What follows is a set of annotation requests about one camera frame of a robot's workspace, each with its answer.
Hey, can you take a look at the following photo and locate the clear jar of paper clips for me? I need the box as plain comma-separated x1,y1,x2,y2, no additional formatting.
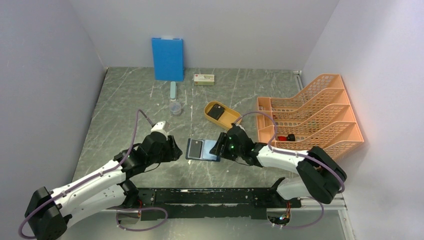
169,101,182,116

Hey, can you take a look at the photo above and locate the black credit card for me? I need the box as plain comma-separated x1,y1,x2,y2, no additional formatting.
186,138,204,159

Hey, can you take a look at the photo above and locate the green and white small box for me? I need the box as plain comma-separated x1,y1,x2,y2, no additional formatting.
193,74,215,86

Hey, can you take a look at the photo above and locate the light blue stapler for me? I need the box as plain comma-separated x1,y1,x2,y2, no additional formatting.
169,81,177,101

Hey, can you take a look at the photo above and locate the orange plastic file organizer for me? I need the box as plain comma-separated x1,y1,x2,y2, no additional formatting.
256,73,364,160

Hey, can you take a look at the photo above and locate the black VIP card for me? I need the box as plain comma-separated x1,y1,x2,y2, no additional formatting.
207,103,225,121

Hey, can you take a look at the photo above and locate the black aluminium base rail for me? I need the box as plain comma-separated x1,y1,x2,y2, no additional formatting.
117,187,320,221

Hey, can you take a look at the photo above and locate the blue upright folder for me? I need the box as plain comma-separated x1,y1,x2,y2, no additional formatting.
151,37,184,82

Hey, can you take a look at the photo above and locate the yellow oval tray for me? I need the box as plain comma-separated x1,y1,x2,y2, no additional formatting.
204,101,241,130

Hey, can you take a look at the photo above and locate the navy blue card holder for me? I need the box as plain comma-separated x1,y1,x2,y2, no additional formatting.
185,139,221,162

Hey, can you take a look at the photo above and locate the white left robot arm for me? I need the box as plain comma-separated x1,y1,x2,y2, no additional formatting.
18,131,183,240

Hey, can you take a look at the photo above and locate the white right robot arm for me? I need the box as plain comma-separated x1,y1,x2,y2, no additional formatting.
210,124,347,207

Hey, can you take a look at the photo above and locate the red and black object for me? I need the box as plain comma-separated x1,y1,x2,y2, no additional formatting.
276,133,296,142

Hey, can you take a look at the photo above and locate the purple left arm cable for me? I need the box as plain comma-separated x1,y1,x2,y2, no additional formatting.
18,109,169,240

